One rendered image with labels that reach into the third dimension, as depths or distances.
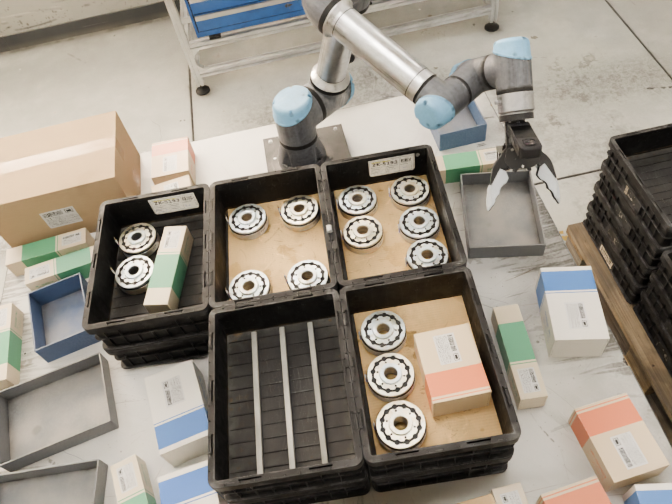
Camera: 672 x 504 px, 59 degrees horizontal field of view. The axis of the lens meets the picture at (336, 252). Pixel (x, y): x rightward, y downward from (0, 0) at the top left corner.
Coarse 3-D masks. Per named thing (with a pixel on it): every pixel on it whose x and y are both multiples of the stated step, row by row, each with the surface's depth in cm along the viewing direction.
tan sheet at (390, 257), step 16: (336, 192) 165; (384, 192) 163; (336, 208) 162; (384, 208) 160; (432, 208) 158; (384, 224) 156; (384, 240) 153; (400, 240) 153; (352, 256) 152; (368, 256) 151; (384, 256) 150; (400, 256) 150; (352, 272) 149; (368, 272) 148; (384, 272) 148
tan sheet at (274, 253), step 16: (272, 208) 165; (272, 224) 161; (320, 224) 159; (240, 240) 159; (256, 240) 159; (272, 240) 158; (288, 240) 157; (304, 240) 157; (320, 240) 156; (240, 256) 156; (256, 256) 155; (272, 256) 155; (288, 256) 154; (304, 256) 154; (320, 256) 153; (240, 272) 153; (272, 272) 152; (288, 272) 151; (272, 288) 149; (288, 288) 148
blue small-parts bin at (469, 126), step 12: (468, 108) 196; (456, 120) 194; (468, 120) 193; (480, 120) 187; (432, 132) 191; (444, 132) 191; (456, 132) 182; (468, 132) 183; (480, 132) 184; (444, 144) 185; (456, 144) 186; (468, 144) 187
